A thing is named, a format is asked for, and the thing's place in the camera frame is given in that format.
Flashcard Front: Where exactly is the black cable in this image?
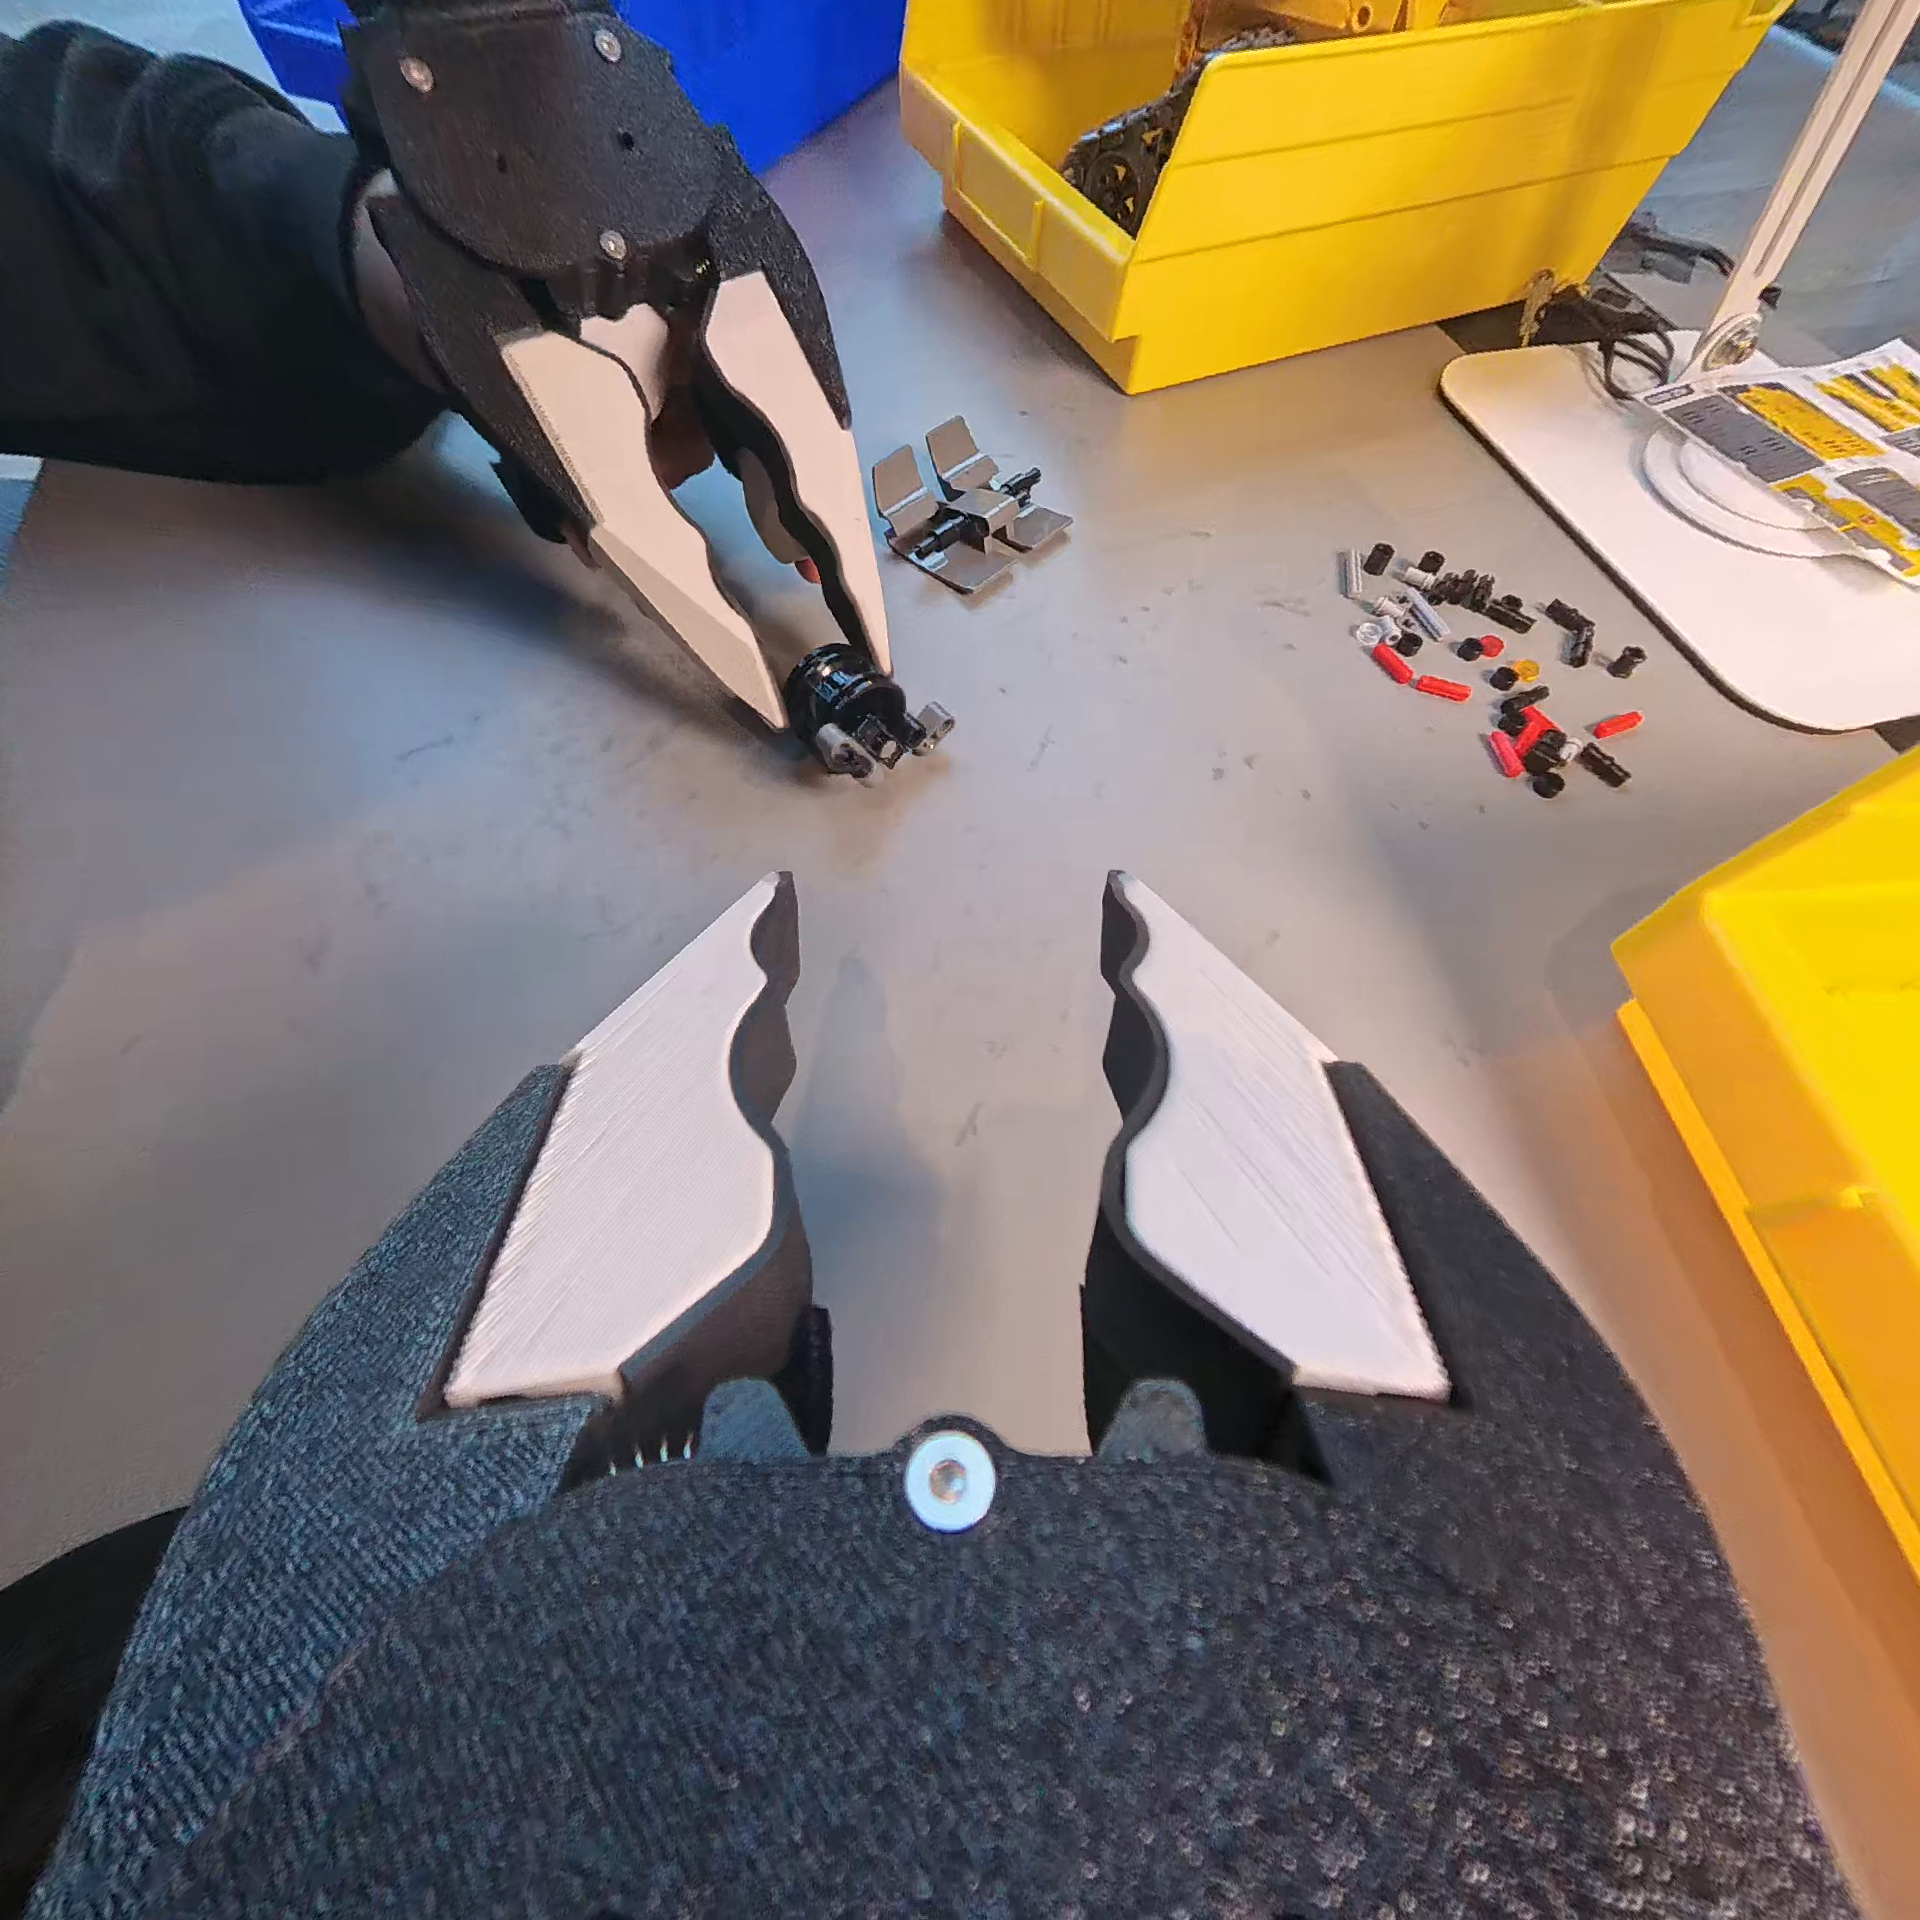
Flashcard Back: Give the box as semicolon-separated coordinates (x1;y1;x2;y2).
1514;210;1697;404

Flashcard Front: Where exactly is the person's left hand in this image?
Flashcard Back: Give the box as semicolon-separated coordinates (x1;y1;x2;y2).
645;379;721;493

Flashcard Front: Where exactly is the pile of small brick pieces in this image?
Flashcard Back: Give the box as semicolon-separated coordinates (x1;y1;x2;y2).
1334;535;1651;800

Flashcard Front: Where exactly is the black toy wheel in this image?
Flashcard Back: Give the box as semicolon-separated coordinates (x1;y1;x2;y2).
782;642;909;751

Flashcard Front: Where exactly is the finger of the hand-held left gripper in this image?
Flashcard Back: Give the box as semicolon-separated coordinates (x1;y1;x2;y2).
499;316;794;737
692;267;897;676

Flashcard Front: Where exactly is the yellow black printed leaflet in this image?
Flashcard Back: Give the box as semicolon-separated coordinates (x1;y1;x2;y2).
1639;335;1920;585

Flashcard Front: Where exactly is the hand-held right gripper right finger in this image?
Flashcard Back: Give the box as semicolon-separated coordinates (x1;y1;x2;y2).
1080;869;1454;1454

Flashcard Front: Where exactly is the blue plastic bin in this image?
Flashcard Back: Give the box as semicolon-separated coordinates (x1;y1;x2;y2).
238;0;909;173

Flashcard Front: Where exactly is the grey panel brick assembly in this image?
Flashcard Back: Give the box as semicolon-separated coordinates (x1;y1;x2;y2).
869;415;1075;595

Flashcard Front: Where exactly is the person's left forearm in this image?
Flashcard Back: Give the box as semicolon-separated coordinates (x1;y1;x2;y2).
0;22;452;489

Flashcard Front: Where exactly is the yellow tracked robot model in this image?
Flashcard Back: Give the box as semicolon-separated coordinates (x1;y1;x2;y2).
1063;0;1501;240

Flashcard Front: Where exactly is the yellow plastic bin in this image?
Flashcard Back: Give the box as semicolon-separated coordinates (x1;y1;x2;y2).
1608;747;1920;1584
897;0;1793;395

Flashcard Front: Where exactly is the small grey connector assembly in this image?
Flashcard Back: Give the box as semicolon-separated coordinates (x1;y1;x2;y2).
815;697;959;781

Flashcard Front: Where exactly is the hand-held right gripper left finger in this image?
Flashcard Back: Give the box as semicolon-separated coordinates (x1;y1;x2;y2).
440;871;835;1457

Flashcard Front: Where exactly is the white booklet stand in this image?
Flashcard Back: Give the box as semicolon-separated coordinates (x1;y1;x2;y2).
1437;0;1920;737

